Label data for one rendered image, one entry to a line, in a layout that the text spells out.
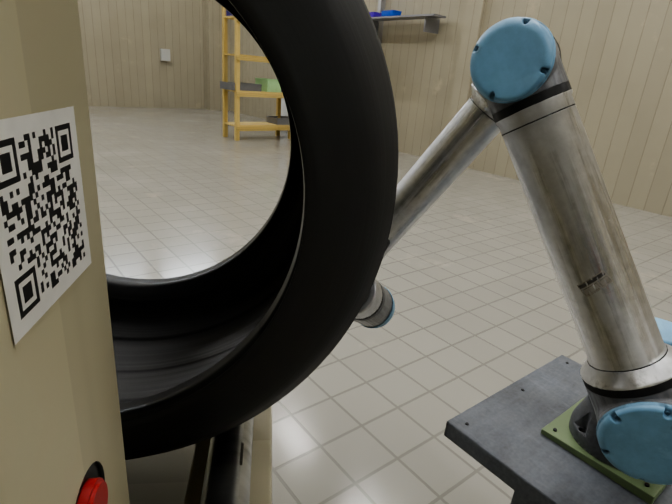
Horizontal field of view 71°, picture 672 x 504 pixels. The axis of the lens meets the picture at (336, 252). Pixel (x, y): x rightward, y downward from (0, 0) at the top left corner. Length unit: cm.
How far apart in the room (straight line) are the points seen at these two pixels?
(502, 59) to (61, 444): 69
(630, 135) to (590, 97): 73
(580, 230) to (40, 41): 70
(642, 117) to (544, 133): 626
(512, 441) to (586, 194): 56
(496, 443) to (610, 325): 39
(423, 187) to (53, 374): 82
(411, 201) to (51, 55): 82
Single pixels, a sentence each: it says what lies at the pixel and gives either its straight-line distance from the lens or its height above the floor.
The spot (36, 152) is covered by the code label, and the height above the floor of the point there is 124.
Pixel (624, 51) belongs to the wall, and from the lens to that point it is 718.
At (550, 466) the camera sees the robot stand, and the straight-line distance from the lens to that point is 109.
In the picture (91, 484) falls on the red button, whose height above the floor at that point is 107.
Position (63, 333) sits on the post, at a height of 116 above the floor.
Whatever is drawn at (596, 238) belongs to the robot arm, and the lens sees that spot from 78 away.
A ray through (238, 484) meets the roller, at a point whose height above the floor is 92.
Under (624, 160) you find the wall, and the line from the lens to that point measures 706.
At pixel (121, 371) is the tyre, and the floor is 91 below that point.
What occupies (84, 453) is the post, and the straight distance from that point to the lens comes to 28.
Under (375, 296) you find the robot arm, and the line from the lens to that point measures 86.
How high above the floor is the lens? 128
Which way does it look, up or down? 21 degrees down
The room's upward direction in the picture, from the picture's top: 5 degrees clockwise
